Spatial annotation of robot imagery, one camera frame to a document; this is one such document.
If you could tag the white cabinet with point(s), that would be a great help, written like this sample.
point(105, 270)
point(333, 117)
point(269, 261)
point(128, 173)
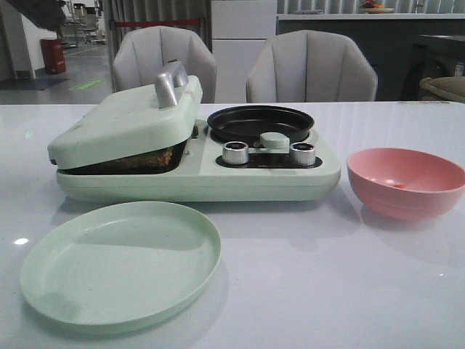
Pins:
point(238, 29)

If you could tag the red bin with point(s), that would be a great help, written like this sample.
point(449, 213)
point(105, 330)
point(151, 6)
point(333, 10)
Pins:
point(53, 55)

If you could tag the light green round plate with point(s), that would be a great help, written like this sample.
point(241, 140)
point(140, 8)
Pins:
point(122, 267)

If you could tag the red barrier belt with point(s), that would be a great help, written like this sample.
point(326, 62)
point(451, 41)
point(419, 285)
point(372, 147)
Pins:
point(144, 24)

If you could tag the tan cushion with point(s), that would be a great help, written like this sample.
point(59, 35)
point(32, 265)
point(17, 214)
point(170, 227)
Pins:
point(447, 88)

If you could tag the fruit plate on counter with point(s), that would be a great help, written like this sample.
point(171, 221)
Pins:
point(373, 7)

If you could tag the right silver control knob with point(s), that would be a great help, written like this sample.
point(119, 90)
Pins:
point(302, 154)

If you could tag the pink plastic bowl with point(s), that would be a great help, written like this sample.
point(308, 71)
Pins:
point(433, 185)

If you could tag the green breakfast maker lid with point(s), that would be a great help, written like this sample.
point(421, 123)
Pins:
point(128, 123)

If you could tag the right grey upholstered chair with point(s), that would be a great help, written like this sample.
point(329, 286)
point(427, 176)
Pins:
point(311, 66)

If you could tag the silver control knob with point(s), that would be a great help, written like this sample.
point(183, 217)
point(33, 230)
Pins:
point(302, 154)
point(235, 153)

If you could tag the black round frying pan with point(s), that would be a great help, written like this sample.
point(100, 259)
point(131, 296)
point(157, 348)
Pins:
point(247, 122)

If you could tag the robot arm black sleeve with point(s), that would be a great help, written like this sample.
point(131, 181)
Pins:
point(45, 14)

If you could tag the green breakfast maker base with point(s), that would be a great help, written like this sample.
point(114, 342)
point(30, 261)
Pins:
point(200, 178)

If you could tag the left silver control knob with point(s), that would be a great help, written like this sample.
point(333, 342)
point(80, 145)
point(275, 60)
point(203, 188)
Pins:
point(235, 153)

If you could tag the bread slice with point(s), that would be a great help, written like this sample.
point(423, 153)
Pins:
point(195, 132)
point(154, 159)

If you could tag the left grey upholstered chair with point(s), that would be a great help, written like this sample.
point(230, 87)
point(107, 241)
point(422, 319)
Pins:
point(144, 52)

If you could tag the grey upholstered chair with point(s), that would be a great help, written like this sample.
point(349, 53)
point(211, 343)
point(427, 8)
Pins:
point(144, 52)
point(311, 66)

